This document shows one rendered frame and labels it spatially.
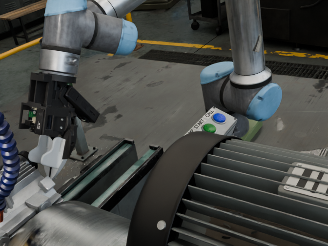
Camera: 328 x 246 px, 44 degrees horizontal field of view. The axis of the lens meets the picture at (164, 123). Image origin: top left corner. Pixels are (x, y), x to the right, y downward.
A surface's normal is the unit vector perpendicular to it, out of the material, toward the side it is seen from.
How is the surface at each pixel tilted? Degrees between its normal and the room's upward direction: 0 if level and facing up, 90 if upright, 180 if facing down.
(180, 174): 16
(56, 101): 90
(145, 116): 0
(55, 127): 90
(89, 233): 10
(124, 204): 90
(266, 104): 97
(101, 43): 112
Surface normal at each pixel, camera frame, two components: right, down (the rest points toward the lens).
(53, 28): -0.22, 0.05
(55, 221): -0.09, -0.90
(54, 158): 0.82, 0.22
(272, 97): 0.60, 0.43
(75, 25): 0.62, 0.15
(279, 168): -0.55, 0.32
